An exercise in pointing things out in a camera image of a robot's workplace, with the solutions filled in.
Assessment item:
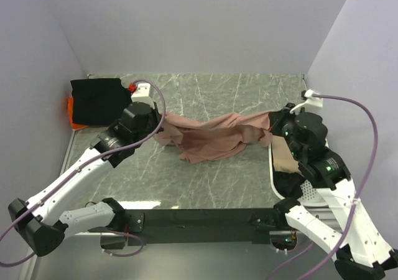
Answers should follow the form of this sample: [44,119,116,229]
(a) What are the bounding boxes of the beige garment in basket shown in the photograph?
[271,136,300,174]

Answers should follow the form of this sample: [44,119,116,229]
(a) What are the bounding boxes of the pink printed t-shirt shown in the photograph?
[154,111,272,164]

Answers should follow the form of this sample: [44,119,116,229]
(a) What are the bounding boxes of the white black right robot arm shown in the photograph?
[269,108,397,279]

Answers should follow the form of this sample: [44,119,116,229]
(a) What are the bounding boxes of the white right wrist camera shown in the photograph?
[290,89,323,114]

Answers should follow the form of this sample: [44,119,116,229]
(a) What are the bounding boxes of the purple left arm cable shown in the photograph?
[0,80,165,268]

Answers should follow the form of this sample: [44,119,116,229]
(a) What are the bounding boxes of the folded black t-shirt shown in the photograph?
[70,78,131,126]

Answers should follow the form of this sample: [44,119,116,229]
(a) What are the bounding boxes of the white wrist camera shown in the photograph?
[290,89,323,114]
[127,82,154,106]

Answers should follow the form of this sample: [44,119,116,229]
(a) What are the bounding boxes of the aluminium frame rail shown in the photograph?
[18,130,377,280]

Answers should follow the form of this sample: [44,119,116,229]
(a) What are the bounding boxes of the black garment in basket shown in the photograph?
[273,172,305,199]

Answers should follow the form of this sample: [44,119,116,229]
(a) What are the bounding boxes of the white plastic laundry basket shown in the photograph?
[269,136,327,207]

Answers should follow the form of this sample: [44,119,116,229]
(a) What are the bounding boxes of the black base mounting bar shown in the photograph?
[87,208,312,250]

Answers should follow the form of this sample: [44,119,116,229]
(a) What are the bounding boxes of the folded orange t-shirt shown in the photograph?
[67,97,88,131]

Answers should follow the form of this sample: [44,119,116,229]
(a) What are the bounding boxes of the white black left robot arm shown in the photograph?
[8,101,162,257]

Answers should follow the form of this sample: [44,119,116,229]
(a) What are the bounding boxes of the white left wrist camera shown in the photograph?
[127,82,154,106]

